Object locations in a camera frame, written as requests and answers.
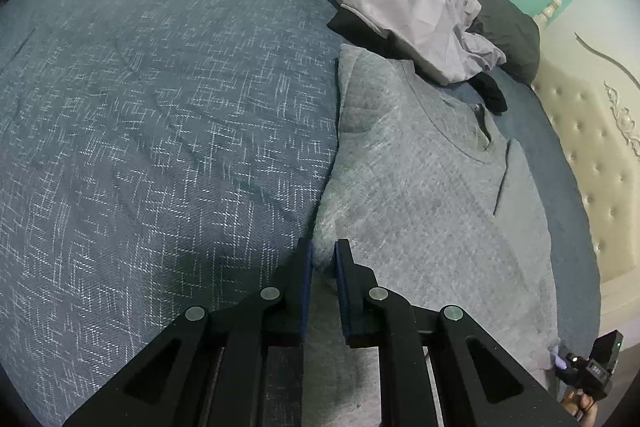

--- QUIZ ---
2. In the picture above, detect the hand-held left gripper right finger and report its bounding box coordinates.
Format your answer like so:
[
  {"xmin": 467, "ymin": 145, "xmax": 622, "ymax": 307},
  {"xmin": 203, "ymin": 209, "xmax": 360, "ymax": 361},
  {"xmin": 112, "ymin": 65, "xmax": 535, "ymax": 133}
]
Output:
[{"xmin": 334, "ymin": 238, "xmax": 581, "ymax": 427}]

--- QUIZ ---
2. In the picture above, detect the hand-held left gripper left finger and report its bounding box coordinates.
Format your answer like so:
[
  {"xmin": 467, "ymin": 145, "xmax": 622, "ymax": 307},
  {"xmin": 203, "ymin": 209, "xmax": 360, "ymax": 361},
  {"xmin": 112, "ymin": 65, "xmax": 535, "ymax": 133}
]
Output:
[{"xmin": 62, "ymin": 238, "xmax": 315, "ymax": 427}]

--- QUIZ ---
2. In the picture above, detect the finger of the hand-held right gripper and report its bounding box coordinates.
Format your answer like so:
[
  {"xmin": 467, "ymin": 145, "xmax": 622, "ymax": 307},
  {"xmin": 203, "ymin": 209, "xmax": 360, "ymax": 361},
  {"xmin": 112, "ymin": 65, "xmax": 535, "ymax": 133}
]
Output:
[{"xmin": 550, "ymin": 346, "xmax": 576, "ymax": 372}]

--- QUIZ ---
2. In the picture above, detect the grey sweater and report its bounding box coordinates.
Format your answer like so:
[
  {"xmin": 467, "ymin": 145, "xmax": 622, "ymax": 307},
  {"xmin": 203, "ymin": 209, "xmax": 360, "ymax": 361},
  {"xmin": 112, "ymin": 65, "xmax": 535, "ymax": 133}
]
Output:
[{"xmin": 305, "ymin": 43, "xmax": 561, "ymax": 427}]

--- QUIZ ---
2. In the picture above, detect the person's right hand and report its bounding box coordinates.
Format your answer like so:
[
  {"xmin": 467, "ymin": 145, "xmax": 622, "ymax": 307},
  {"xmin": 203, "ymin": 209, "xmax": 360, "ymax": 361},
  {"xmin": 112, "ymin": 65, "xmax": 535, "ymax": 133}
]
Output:
[{"xmin": 561, "ymin": 393, "xmax": 598, "ymax": 425}]

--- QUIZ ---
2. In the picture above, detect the cream tufted headboard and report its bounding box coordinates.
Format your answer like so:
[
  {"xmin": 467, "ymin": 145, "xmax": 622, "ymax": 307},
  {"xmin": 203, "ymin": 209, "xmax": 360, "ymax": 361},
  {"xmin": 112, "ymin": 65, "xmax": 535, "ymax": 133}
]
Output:
[{"xmin": 530, "ymin": 0, "xmax": 640, "ymax": 283}]

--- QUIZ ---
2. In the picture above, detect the blue bed cover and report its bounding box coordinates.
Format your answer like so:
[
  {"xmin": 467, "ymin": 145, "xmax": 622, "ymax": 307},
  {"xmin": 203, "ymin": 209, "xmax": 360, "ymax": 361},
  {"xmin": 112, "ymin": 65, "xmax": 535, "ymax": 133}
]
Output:
[{"xmin": 0, "ymin": 0, "xmax": 601, "ymax": 427}]

